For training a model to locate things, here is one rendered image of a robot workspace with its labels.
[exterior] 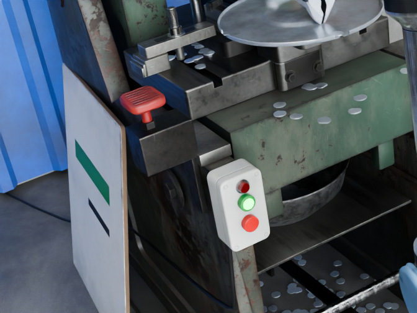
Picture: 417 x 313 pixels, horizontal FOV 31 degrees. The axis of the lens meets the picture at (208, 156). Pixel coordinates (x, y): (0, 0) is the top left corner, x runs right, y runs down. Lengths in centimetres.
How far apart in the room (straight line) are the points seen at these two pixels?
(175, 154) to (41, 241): 120
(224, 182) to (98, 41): 58
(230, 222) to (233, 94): 27
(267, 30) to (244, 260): 40
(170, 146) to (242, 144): 15
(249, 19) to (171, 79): 18
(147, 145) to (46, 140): 148
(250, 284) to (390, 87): 45
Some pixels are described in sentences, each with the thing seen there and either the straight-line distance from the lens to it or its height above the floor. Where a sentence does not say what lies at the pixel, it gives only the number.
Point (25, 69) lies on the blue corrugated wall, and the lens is 257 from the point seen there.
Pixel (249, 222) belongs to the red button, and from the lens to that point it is 122.
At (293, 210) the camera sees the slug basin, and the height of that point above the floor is 38.
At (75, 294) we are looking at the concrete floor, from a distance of 211.
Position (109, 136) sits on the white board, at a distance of 162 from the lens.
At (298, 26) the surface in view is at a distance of 131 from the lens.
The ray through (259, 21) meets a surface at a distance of 135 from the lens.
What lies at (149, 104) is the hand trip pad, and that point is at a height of 76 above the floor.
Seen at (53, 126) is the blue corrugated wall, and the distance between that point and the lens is 263.
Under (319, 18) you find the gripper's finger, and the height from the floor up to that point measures 80.
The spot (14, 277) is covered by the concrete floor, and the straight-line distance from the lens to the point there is 226.
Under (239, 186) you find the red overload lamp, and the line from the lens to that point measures 119.
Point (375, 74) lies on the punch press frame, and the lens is 144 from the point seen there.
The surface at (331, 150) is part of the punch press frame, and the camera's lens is 142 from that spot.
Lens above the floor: 122
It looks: 28 degrees down
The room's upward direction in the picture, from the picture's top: 11 degrees counter-clockwise
